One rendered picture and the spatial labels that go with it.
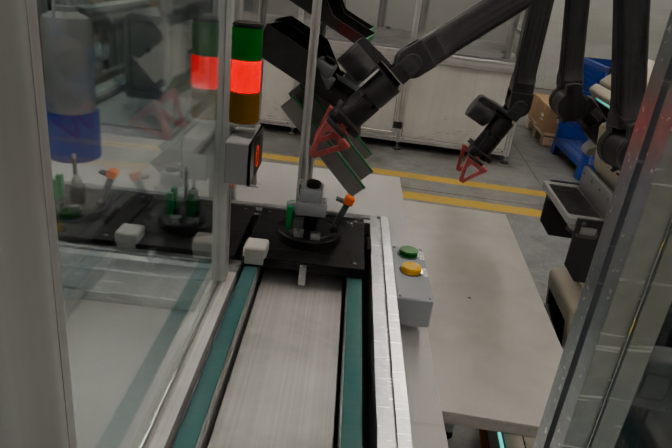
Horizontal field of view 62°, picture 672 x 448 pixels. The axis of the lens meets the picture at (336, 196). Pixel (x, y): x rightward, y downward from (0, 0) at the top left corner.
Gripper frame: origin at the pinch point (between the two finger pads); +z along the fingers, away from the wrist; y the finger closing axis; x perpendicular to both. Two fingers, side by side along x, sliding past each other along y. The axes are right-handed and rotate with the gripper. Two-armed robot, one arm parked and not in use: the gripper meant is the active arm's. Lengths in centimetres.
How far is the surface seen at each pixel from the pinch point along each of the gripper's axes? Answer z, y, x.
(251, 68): -6.8, 21.5, -19.2
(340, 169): 5.4, -20.6, 11.7
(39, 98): -10, 76, -25
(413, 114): 22, -395, 101
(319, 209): 8.2, 2.5, 10.0
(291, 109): 4.5, -22.7, -6.8
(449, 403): 5, 34, 42
